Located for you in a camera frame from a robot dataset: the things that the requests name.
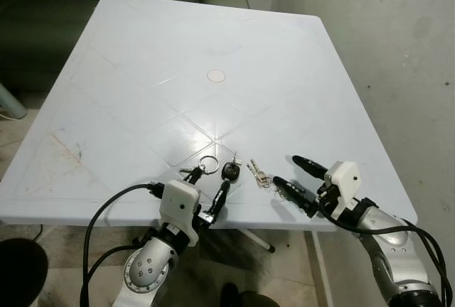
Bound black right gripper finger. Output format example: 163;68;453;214
293;155;328;178
274;177;317;215

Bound silver key ring with keys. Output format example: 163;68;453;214
179;154;221;184

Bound small silver keys bunch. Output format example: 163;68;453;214
246;158;274;190

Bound black car key fob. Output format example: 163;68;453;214
222;152;242;183

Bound white table leg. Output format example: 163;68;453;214
238;229;276;254
304;230;335;307

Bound white plastic table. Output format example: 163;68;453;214
0;0;419;232

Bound grey pipe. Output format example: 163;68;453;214
0;83;28;120

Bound black round stool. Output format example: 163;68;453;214
0;239;49;307

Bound dark green sofa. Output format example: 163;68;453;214
0;0;250;96

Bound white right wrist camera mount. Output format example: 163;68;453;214
326;161;363;209

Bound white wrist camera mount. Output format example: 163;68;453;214
158;179;201;246
326;161;363;209

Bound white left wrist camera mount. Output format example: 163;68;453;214
158;179;201;246

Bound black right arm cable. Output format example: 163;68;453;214
318;204;454;307

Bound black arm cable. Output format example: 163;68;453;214
318;204;454;307
80;183;161;307

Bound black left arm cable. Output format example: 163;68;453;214
80;183;161;307

